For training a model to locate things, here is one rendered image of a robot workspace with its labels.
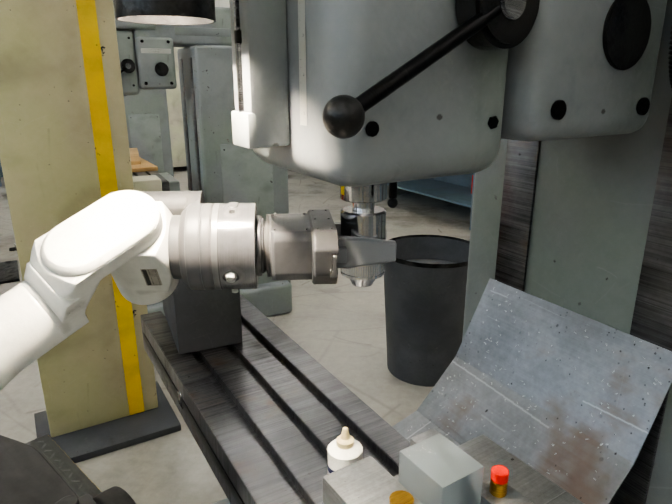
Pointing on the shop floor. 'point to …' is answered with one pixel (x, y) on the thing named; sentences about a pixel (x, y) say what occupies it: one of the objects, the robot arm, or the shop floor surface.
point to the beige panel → (25, 122)
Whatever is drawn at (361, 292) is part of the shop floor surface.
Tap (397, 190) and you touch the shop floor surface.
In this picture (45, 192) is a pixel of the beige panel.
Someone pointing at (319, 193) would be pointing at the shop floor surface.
